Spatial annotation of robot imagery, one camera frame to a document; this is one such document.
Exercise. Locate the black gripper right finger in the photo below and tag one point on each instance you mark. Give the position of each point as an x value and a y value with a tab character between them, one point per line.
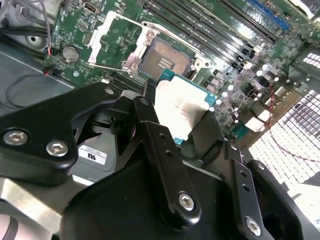
210	140

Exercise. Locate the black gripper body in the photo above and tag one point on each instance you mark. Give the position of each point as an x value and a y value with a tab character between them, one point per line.
125	205

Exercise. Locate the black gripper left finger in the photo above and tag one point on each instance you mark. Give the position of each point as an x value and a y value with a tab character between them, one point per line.
37	120

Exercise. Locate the silver CPU with green edge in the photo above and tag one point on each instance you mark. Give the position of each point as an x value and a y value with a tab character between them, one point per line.
182	105

